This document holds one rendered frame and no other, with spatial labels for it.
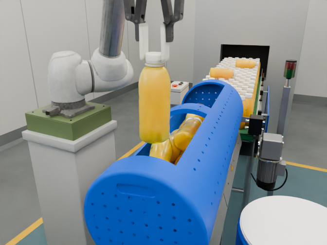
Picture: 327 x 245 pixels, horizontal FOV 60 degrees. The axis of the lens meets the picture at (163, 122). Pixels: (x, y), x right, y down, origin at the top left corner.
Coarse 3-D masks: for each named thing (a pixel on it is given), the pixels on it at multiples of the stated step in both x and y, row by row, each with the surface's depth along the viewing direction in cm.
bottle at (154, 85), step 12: (144, 72) 56; (156, 72) 56; (144, 84) 56; (156, 84) 56; (168, 84) 57; (144, 96) 57; (156, 96) 57; (168, 96) 58; (144, 108) 58; (156, 108) 58; (168, 108) 59; (144, 120) 59; (156, 120) 59; (168, 120) 61; (144, 132) 60; (156, 132) 60; (168, 132) 62
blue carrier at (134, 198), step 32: (192, 96) 137; (224, 96) 112; (224, 128) 89; (128, 160) 60; (160, 160) 59; (192, 160) 63; (224, 160) 78; (96, 192) 60; (128, 192) 58; (160, 192) 55; (192, 192) 55; (96, 224) 63; (128, 224) 60; (160, 224) 57; (192, 224) 55
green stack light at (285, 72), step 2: (284, 70) 170; (286, 70) 169; (288, 70) 168; (290, 70) 167; (292, 70) 167; (294, 70) 168; (284, 72) 170; (286, 72) 169; (288, 72) 168; (290, 72) 168; (292, 72) 167; (294, 72) 168; (284, 74) 170; (286, 74) 169; (288, 74) 168; (290, 74) 168; (292, 74) 168; (294, 74) 169; (284, 76) 171; (286, 76) 169; (288, 76) 169; (290, 76) 168; (292, 76) 168; (294, 76) 170
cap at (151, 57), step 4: (148, 52) 57; (152, 52) 57; (156, 52) 57; (160, 52) 57; (148, 56) 55; (152, 56) 55; (156, 56) 55; (160, 56) 55; (148, 60) 56; (152, 60) 55; (156, 60) 55; (160, 60) 56
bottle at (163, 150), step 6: (156, 144) 85; (162, 144) 85; (168, 144) 86; (150, 150) 86; (156, 150) 84; (162, 150) 84; (168, 150) 85; (150, 156) 84; (156, 156) 82; (162, 156) 82; (168, 156) 84
